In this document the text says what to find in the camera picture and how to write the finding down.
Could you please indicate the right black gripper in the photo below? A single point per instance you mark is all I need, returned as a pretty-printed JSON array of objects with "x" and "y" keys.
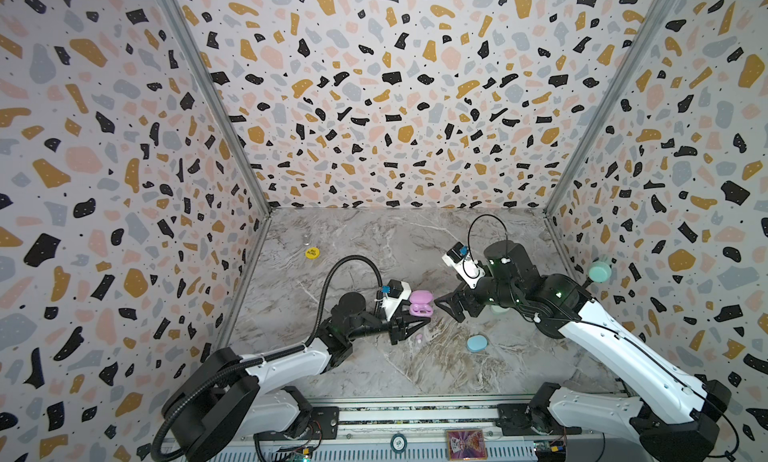
[{"x": 470, "y": 300}]

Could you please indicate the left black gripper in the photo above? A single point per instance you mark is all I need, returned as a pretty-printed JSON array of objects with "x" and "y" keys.
[{"x": 399, "y": 327}]

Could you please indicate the pink charging case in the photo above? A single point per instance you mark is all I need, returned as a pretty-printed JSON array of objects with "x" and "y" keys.
[{"x": 421, "y": 303}]

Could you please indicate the mint green charging case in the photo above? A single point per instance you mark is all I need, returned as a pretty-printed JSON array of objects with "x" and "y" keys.
[{"x": 499, "y": 309}]

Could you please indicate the blue charging case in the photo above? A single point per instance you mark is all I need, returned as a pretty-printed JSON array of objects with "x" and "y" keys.
[{"x": 477, "y": 343}]

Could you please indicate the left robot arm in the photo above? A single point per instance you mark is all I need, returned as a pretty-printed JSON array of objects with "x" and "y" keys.
[{"x": 232, "y": 395}]

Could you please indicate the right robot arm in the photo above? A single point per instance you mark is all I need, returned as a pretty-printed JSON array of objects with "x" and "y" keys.
[{"x": 671, "y": 414}]

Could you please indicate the round white badge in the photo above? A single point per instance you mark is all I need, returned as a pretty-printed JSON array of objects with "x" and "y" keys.
[{"x": 398, "y": 443}]

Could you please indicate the pink square tag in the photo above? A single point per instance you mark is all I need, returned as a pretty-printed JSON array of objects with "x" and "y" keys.
[{"x": 466, "y": 445}]

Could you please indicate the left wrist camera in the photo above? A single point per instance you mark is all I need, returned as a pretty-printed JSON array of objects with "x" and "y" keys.
[{"x": 393, "y": 294}]

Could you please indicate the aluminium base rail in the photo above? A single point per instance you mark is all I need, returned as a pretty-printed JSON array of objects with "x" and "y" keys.
[{"x": 367, "y": 425}]

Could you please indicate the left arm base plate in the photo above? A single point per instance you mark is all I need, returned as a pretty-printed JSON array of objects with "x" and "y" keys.
[{"x": 321, "y": 423}]

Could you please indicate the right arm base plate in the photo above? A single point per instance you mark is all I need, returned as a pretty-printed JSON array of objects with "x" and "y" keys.
[{"x": 519, "y": 419}]

